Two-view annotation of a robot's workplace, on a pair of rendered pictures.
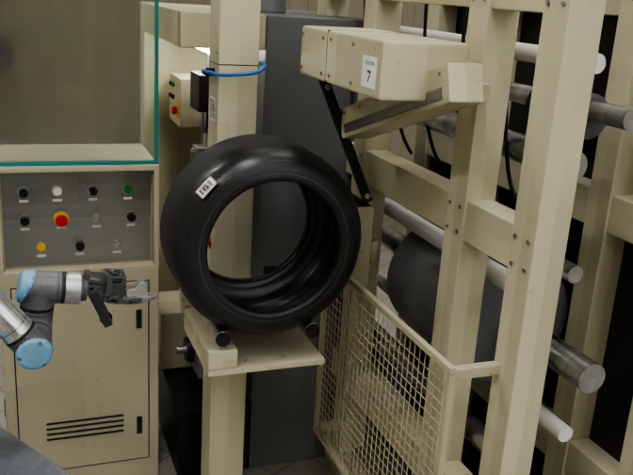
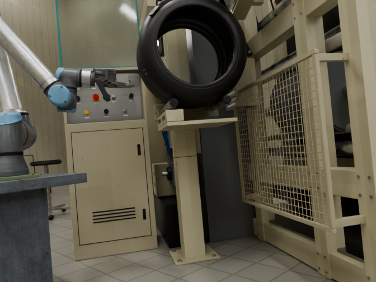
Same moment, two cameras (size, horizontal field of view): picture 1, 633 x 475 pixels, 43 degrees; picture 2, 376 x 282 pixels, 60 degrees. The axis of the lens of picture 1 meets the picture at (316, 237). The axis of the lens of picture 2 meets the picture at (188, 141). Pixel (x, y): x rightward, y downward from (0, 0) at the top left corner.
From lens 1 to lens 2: 1.35 m
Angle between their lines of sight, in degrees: 21
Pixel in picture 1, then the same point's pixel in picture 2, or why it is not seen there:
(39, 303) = (66, 81)
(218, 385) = (181, 168)
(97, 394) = (119, 194)
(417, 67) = not seen: outside the picture
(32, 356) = (57, 94)
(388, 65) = not seen: outside the picture
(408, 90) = not seen: outside the picture
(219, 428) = (185, 196)
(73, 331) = (104, 156)
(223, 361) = (175, 116)
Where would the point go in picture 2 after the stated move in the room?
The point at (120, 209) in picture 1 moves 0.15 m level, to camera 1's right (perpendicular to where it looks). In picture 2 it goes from (125, 93) to (146, 90)
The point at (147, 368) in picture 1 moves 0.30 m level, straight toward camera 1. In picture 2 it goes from (145, 178) to (142, 182)
